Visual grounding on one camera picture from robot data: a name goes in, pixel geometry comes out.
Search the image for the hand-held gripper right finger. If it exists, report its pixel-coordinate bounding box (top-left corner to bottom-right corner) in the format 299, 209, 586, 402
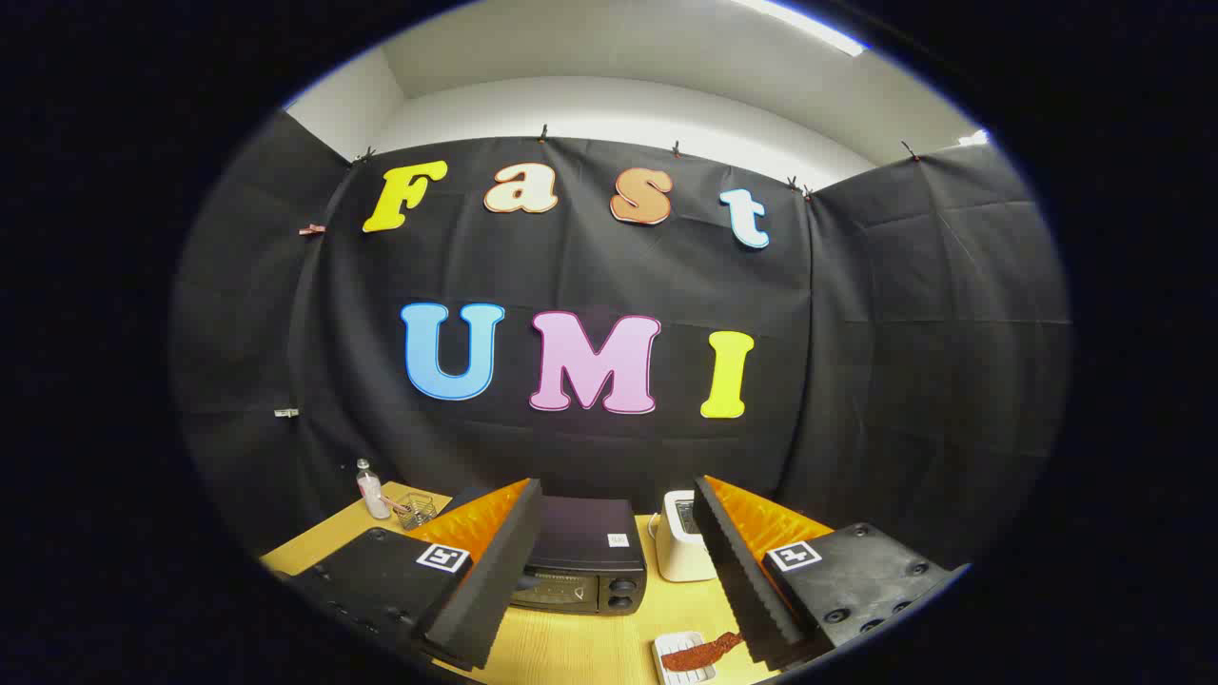
693, 475, 957, 672

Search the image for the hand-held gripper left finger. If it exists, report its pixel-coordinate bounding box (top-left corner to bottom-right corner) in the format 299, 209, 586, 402
285, 479, 544, 672

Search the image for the reddish-brown meat steak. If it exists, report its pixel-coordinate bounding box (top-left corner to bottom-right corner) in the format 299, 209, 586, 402
661, 632, 745, 673

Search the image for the black toaster oven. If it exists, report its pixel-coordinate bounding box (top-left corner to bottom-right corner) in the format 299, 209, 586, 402
442, 489, 649, 617

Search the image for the white slot toaster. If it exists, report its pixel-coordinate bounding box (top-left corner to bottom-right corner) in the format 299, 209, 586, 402
650, 490, 720, 583

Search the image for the white ribbed rectangular plate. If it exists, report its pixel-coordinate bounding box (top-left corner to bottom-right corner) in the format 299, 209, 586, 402
653, 631, 717, 685

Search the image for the clear plastic bottle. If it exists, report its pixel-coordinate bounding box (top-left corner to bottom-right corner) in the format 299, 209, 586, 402
356, 459, 393, 520

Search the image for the small wire basket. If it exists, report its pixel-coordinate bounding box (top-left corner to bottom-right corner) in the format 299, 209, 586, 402
395, 493, 439, 531

